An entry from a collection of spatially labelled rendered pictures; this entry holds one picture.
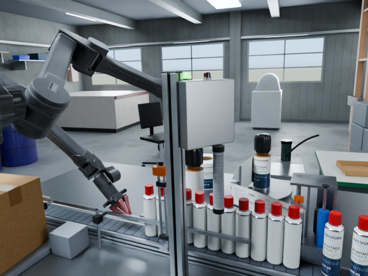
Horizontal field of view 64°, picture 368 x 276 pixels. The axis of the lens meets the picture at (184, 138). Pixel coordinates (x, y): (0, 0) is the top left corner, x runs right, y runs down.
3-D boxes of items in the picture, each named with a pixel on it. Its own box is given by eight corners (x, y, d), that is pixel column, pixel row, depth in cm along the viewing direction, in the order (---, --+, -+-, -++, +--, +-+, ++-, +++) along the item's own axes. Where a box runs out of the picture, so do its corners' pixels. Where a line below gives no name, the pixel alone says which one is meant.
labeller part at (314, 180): (335, 178, 99) (336, 176, 98) (337, 190, 89) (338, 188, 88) (292, 173, 104) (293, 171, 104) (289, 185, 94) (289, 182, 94)
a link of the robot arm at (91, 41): (73, 71, 91) (91, 43, 87) (69, 61, 95) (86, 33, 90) (169, 109, 123) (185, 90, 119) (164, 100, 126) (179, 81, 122)
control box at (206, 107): (235, 142, 90) (235, 78, 86) (187, 150, 81) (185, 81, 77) (214, 136, 98) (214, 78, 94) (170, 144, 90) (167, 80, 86)
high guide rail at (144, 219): (250, 242, 96) (250, 239, 96) (249, 245, 95) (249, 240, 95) (23, 195, 140) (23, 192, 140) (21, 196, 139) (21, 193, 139)
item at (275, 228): (283, 258, 99) (286, 201, 94) (281, 267, 94) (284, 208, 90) (267, 254, 101) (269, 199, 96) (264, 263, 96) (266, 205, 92)
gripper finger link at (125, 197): (138, 208, 120) (124, 190, 121) (128, 216, 114) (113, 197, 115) (129, 216, 123) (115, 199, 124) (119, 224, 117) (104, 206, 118)
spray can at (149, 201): (161, 234, 116) (158, 184, 112) (150, 239, 113) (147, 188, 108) (153, 229, 120) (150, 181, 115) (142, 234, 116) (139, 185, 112)
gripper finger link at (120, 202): (139, 207, 121) (125, 189, 122) (130, 214, 115) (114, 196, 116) (131, 215, 124) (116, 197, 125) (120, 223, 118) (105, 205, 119)
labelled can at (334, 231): (339, 270, 92) (345, 210, 87) (340, 281, 87) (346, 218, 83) (321, 266, 94) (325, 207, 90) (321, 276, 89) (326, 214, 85)
